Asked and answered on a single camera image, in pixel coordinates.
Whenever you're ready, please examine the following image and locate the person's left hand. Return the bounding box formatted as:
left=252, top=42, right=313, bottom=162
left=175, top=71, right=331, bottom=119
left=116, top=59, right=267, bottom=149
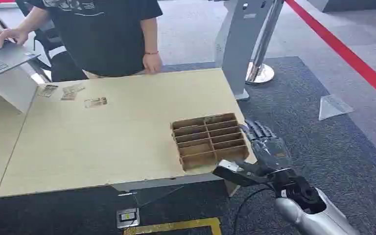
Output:
left=142, top=52, right=163, bottom=75

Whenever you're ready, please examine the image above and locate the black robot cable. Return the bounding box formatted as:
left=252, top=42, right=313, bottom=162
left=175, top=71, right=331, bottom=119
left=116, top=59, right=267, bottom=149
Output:
left=232, top=186, right=277, bottom=235

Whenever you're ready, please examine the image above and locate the wooden compartment card box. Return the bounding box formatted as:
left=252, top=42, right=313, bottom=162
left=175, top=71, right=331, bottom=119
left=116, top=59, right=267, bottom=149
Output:
left=170, top=112, right=251, bottom=172

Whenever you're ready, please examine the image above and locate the person's right hand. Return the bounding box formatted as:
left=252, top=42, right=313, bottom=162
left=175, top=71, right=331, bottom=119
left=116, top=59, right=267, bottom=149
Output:
left=0, top=28, right=30, bottom=49

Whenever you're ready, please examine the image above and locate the person's hand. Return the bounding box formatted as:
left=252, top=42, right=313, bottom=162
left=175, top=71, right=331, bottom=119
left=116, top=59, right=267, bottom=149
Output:
left=0, top=28, right=30, bottom=49
left=142, top=52, right=163, bottom=75

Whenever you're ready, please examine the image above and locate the clear acrylic sign holder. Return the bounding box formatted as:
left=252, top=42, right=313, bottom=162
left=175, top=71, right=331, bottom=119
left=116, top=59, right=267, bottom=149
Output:
left=318, top=94, right=354, bottom=121

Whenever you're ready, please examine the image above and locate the red barrier belt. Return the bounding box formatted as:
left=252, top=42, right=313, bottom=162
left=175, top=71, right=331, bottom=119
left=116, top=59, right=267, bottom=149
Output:
left=284, top=0, right=376, bottom=107

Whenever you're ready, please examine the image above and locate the grey kiosk stand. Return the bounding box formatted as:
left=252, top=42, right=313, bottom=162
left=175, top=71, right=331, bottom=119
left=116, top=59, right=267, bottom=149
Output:
left=213, top=0, right=277, bottom=101

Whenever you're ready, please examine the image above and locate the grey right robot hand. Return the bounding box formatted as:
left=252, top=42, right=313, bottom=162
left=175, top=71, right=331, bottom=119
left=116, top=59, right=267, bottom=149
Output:
left=239, top=118, right=293, bottom=174

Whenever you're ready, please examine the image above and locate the metal floor socket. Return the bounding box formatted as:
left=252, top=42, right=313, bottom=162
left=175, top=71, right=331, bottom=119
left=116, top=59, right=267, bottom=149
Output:
left=116, top=208, right=141, bottom=230

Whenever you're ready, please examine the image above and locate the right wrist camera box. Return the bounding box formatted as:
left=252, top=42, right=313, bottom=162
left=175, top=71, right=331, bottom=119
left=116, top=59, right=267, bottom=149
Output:
left=212, top=159, right=275, bottom=188

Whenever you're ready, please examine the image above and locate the black office chair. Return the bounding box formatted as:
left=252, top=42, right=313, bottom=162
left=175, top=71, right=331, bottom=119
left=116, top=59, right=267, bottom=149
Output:
left=33, top=27, right=89, bottom=83

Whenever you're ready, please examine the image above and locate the chrome stanchion post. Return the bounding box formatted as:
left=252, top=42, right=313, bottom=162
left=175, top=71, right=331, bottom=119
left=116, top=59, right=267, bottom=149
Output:
left=245, top=0, right=285, bottom=86

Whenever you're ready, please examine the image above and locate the grey laptop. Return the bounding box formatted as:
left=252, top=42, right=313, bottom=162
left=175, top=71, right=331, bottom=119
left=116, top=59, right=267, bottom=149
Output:
left=0, top=40, right=42, bottom=83

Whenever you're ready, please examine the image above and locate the pale laptop riser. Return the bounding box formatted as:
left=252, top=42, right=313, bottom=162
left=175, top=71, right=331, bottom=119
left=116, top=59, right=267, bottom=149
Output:
left=0, top=66, right=40, bottom=115

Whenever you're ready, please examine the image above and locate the person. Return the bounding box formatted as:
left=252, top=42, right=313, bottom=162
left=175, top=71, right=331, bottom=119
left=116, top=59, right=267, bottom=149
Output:
left=0, top=0, right=164, bottom=82

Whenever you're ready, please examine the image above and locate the yellow floor tape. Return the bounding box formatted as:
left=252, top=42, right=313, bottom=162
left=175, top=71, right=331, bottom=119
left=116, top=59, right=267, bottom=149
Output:
left=123, top=217, right=223, bottom=235

